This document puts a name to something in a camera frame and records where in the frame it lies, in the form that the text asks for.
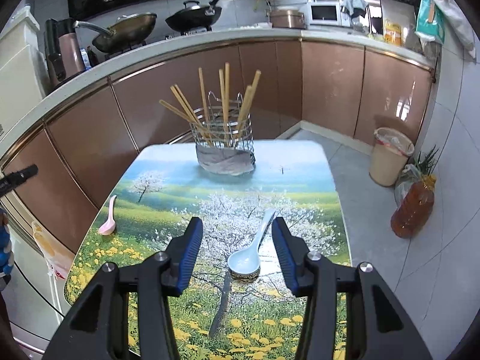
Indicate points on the black wok with lid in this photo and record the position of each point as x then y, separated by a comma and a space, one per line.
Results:
194, 15

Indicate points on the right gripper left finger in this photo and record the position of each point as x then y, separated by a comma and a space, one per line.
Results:
183, 252

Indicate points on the orange white plastic bag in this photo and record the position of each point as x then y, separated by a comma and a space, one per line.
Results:
58, 258

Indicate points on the brass coloured wok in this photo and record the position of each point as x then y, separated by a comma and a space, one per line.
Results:
127, 31

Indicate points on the teal hanging bag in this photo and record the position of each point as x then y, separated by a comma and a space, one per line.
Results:
430, 22

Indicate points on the yellow cooking oil jug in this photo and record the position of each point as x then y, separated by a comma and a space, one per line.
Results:
392, 33

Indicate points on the wire utensil holder basket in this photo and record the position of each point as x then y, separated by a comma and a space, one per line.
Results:
224, 146

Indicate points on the beige trash bin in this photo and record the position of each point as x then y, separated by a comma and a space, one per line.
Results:
391, 151

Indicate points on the pink ceramic spoon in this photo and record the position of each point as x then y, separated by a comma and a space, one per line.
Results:
108, 227

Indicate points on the blue white gloved left hand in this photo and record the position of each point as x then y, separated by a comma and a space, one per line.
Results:
7, 257

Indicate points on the light blue ceramic spoon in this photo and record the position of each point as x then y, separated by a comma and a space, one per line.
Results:
246, 262

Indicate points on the white refrigerator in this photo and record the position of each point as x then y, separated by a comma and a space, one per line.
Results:
24, 77

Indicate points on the white microwave oven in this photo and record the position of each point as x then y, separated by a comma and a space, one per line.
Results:
324, 13

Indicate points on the landscape print table mat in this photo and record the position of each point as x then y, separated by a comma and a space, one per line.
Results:
220, 315

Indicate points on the copper rice cooker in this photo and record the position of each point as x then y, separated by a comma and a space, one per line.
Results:
287, 19

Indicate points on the green onions bag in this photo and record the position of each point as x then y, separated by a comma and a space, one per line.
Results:
415, 170

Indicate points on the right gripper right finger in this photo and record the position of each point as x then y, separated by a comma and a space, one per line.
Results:
291, 252

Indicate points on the amber oil bottle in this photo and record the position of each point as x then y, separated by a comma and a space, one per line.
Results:
415, 209

